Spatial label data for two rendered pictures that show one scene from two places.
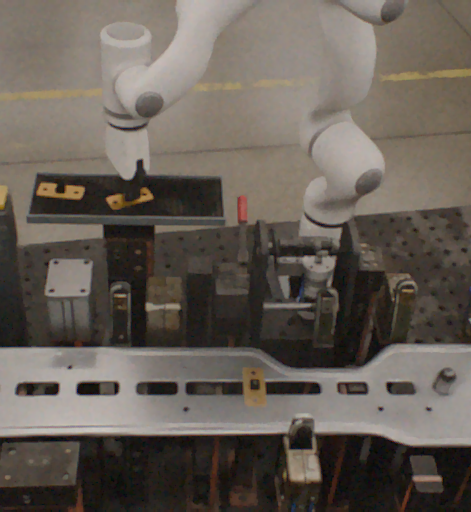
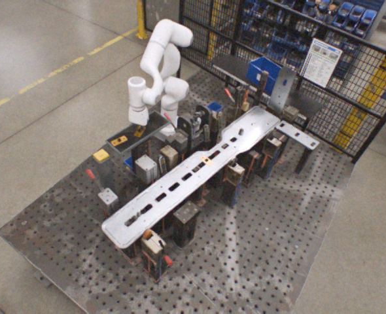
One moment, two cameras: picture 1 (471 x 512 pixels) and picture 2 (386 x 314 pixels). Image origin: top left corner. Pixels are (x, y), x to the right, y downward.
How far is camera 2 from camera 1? 93 cm
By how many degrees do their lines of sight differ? 32
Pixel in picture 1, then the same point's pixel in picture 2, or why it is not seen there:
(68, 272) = (144, 161)
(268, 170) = (82, 104)
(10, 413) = (162, 207)
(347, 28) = (172, 50)
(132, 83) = (151, 95)
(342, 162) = (179, 89)
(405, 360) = (228, 132)
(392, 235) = not seen: hidden behind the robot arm
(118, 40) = (139, 84)
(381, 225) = not seen: hidden behind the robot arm
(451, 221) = not seen: hidden behind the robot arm
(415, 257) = (181, 106)
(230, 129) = (55, 96)
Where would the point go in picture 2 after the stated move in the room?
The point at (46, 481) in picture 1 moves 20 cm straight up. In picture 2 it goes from (193, 213) to (197, 191)
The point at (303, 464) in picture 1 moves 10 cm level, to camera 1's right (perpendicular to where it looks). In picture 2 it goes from (238, 169) to (250, 161)
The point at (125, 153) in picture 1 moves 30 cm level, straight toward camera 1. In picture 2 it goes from (144, 117) to (188, 146)
